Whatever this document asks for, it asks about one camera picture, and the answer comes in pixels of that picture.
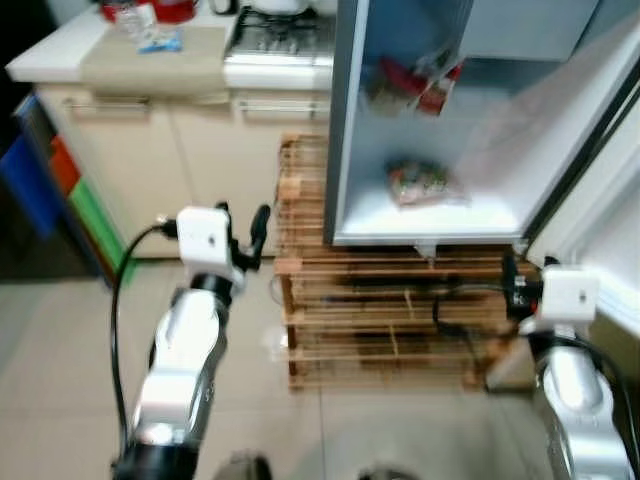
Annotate blue snack packet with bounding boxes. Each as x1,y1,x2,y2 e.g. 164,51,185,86
138,28,185,55

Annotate beige kitchen cabinet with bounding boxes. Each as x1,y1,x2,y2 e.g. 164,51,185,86
35,85,337,263

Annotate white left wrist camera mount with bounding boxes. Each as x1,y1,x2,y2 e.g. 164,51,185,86
176,205,247,292

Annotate white fridge door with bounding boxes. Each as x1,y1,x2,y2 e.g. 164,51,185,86
524,85,640,337

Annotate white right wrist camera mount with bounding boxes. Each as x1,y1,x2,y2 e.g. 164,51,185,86
535,264,600,324

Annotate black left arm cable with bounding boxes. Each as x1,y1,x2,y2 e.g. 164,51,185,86
109,217,182,463

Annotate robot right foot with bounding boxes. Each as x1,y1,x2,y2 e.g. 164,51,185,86
358,462,422,480

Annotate steel gas hob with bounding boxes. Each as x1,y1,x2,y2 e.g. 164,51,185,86
225,8,337,62

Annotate clear printed snack packet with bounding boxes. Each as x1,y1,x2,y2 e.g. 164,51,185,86
387,157,454,209

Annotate wooden wine rack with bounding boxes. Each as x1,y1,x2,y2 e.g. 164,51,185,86
272,133,547,392

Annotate clear plastic water bottle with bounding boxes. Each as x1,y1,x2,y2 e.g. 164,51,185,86
115,3,157,42

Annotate orange bin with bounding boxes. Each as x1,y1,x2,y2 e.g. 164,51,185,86
45,135,82,197

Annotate blue bin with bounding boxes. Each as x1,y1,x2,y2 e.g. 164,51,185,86
0,135,62,237

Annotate green bin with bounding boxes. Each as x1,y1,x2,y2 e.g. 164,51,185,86
68,178,137,287

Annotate stainless steel fridge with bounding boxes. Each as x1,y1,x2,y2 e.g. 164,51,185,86
325,0,640,249

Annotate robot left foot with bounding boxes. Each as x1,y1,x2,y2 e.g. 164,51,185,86
215,452,274,480

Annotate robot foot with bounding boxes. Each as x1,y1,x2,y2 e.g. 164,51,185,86
358,462,422,480
215,452,274,480

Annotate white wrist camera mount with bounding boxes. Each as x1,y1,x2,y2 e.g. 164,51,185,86
176,205,247,292
535,264,600,324

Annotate red food packets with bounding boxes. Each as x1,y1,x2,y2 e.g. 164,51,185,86
364,54,467,120

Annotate beige counter mat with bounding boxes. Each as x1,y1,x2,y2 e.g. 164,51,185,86
80,25,237,97

